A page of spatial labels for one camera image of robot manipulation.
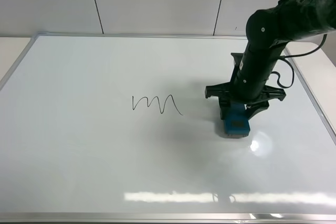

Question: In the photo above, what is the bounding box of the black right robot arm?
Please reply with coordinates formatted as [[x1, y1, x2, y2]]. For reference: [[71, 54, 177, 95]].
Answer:
[[205, 0, 335, 121]]

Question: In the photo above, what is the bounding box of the black marker scribble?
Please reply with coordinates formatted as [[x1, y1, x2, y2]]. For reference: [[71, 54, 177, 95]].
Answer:
[[131, 94, 183, 116]]

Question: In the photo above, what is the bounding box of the blue board eraser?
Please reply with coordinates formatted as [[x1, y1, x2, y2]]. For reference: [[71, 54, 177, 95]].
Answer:
[[223, 103, 250, 138]]

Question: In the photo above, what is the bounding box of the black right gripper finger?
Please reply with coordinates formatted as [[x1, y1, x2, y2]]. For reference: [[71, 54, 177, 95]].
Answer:
[[245, 101, 269, 120], [218, 98, 230, 120]]

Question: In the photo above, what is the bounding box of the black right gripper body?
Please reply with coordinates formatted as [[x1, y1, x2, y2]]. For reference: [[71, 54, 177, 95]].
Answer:
[[205, 82, 286, 105]]

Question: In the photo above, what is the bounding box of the white whiteboard with aluminium frame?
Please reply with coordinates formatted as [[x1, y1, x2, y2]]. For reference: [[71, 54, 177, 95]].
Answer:
[[1, 34, 335, 223]]

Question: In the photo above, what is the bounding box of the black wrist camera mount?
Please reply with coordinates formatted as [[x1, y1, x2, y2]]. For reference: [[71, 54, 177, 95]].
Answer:
[[231, 52, 244, 73]]

